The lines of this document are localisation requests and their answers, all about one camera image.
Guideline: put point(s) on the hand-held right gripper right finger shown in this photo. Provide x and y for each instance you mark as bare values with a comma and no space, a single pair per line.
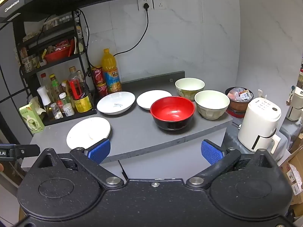
210,152

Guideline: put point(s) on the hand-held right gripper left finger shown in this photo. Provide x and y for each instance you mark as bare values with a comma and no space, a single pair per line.
100,150

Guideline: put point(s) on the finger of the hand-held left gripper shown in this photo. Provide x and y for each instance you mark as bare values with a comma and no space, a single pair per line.
28,150

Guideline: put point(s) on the large white printed plate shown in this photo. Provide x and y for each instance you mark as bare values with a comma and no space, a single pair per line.
111,100

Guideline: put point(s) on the red and cream dishes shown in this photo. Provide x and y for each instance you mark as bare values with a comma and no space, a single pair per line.
210,99

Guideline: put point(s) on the red and black bowl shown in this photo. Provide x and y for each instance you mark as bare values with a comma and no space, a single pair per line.
172,108

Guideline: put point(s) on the person's left hand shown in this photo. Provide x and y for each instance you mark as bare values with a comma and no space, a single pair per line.
1,167

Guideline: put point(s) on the green cardboard box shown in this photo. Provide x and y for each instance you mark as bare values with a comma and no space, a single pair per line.
32,120

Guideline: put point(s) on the black shelf rack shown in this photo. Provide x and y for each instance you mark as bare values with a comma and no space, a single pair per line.
78,115

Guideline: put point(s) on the red lid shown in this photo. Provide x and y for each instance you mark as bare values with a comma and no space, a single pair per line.
234,114

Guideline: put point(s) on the small clear jar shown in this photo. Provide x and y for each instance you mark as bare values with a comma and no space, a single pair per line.
56,112

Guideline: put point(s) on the soy sauce bottle yellow label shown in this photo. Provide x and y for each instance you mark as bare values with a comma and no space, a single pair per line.
82,104

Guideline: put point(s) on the dark brown bowl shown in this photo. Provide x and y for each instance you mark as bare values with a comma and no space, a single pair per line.
236,106

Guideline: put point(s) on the white countertop appliance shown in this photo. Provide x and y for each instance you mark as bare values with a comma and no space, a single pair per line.
258,123

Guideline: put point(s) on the oil spray bottle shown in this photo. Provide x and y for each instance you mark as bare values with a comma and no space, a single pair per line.
43,94

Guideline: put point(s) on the small red label bottle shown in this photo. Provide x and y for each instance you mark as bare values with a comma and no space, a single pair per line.
62,99

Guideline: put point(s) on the pile of sauce packets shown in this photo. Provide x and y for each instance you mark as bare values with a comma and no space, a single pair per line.
240,94

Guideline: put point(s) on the small white plate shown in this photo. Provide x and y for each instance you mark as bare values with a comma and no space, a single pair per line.
146,99

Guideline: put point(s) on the cream bowl with green pattern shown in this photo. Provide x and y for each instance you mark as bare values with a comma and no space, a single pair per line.
189,85

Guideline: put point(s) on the red capped bottle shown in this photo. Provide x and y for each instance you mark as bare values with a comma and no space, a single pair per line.
43,76

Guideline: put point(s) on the orange juice bottle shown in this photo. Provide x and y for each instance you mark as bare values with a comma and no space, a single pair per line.
110,75

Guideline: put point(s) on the cream jug appliance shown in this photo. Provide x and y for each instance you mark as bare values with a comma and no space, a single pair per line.
294,106

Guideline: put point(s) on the red plastic basket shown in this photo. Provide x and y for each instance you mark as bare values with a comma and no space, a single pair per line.
56,55

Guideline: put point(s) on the row of spice jars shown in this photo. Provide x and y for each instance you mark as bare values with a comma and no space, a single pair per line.
59,20

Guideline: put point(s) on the white wall socket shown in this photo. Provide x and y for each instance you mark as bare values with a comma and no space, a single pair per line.
142,1
159,2

